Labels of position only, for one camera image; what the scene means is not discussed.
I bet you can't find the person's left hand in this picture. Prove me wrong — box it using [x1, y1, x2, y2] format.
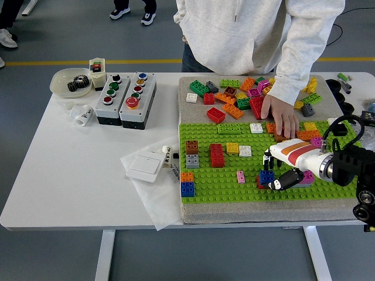
[260, 94, 300, 140]

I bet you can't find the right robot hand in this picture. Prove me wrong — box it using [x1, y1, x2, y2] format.
[262, 139, 333, 191]

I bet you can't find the blue square brick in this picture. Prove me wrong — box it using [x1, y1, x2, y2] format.
[258, 169, 277, 187]
[180, 181, 196, 198]

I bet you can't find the red long brick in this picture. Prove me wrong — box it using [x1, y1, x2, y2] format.
[249, 96, 266, 121]
[209, 143, 226, 169]

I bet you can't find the grey square brick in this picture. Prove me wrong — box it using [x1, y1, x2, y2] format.
[185, 154, 200, 169]
[300, 103, 316, 117]

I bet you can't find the dark green square brick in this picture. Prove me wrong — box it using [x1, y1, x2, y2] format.
[236, 98, 252, 112]

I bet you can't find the black square brick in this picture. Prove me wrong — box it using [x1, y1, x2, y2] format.
[332, 123, 349, 137]

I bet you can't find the lime green long brick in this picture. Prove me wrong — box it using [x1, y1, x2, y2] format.
[217, 122, 242, 135]
[219, 78, 242, 90]

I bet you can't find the red sloped brick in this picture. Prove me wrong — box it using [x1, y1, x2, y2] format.
[206, 107, 227, 124]

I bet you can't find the green studded baseplate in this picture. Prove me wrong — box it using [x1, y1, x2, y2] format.
[178, 119, 373, 205]

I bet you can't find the dark green long brick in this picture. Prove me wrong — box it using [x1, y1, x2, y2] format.
[189, 80, 211, 98]

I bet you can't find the black box green label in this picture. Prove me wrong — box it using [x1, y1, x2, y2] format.
[360, 110, 375, 127]

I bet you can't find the grey-brown mat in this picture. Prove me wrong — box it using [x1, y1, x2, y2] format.
[177, 75, 375, 225]

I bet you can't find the person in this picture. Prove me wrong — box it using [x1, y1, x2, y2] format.
[0, 0, 25, 49]
[110, 0, 159, 26]
[174, 0, 346, 140]

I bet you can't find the white table leg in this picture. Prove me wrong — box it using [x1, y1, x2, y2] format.
[94, 229, 117, 281]
[303, 226, 333, 281]

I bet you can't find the white printed tube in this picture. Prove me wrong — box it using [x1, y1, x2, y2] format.
[160, 145, 173, 170]

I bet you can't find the printed label strip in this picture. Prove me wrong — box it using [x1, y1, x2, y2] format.
[168, 152, 180, 184]

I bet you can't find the grey emergency-stop control box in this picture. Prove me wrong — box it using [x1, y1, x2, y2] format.
[119, 71, 158, 129]

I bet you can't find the translucent white paper sheet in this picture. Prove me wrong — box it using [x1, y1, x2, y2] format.
[120, 136, 185, 232]

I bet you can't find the grey four-button control box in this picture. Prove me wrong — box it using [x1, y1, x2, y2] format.
[94, 73, 131, 126]

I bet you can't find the white pipe tee fitting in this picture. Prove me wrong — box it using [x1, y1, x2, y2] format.
[69, 104, 94, 127]

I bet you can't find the white shallow bowl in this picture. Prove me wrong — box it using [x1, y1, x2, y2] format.
[49, 67, 95, 99]

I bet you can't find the white desk leg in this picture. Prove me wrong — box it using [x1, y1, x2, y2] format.
[21, 0, 39, 17]

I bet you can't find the black floor cable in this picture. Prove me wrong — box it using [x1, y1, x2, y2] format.
[326, 7, 375, 47]

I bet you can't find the white wall switch panel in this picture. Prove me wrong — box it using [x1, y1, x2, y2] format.
[125, 149, 165, 184]

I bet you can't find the cream red-green switch box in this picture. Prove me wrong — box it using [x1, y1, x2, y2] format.
[88, 57, 107, 91]

